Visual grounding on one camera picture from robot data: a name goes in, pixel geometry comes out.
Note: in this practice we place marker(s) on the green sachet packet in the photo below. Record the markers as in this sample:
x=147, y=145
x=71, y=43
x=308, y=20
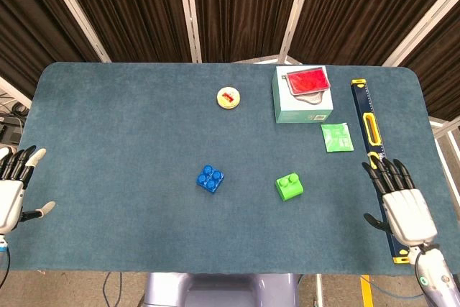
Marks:
x=337, y=137

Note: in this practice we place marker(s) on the blue toy brick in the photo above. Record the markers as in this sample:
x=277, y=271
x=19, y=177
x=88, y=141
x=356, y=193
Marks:
x=210, y=178

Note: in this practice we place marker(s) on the green toy brick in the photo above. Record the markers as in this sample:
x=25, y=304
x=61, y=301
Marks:
x=290, y=187

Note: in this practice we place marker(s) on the teal table mat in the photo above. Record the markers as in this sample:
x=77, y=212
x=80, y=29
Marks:
x=143, y=149

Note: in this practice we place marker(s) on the blue yellow spirit level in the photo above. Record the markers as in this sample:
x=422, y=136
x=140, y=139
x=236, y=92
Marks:
x=372, y=131

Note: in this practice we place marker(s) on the light teal cardboard box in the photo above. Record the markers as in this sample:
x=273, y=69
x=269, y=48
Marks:
x=302, y=105

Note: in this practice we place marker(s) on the red rectangular pouch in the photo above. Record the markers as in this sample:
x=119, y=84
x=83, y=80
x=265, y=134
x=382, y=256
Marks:
x=308, y=81

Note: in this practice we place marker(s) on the dark folding screen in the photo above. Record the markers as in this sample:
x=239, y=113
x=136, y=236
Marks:
x=244, y=5

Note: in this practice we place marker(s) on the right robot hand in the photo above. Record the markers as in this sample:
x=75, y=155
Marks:
x=408, y=210

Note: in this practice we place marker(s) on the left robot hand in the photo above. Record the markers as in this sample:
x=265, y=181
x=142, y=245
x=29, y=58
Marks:
x=10, y=195

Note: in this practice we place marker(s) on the purple robot torso base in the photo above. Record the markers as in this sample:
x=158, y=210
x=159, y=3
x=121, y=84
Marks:
x=221, y=290

